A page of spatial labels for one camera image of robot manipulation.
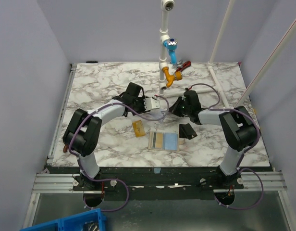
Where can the orange pipe valve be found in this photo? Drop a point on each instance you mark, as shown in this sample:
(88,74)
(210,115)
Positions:
(177,76)

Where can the silver VIP card top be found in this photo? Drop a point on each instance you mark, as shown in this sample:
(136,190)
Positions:
(156,115)

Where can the gold card with magnetic stripe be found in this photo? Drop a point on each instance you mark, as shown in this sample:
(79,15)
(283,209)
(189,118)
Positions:
(157,140)

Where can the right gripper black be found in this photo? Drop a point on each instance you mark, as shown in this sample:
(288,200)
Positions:
(180,107)

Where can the blue plastic bin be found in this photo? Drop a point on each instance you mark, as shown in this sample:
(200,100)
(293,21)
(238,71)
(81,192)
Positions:
(92,220)

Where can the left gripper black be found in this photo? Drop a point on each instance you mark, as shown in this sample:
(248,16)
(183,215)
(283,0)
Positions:
(141,100)

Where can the beige leather card holder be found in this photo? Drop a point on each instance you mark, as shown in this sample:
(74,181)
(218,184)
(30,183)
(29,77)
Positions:
(171,142)

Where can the aluminium rail frame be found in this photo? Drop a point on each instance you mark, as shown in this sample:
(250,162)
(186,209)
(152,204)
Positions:
(150,207)

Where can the blue pipe valve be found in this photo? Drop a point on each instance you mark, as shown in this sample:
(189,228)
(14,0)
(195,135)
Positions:
(171,45)

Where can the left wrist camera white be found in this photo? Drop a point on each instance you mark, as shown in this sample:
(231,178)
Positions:
(151,104)

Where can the black card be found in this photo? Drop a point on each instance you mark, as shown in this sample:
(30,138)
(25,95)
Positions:
(186,132)

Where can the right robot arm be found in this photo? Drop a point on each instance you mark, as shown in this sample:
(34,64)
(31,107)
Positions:
(240,131)

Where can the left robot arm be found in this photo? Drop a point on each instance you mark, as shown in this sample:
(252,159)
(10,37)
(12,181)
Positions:
(82,133)

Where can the brown faucet tap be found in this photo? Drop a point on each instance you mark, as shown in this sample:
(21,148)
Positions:
(65,148)

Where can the gold card middle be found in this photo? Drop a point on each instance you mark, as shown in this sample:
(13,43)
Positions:
(138,128)

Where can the red black pliers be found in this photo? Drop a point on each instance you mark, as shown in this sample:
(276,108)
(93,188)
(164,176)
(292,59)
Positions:
(182,66)

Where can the white PVC pipe frame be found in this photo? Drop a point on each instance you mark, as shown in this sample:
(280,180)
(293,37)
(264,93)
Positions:
(168,5)

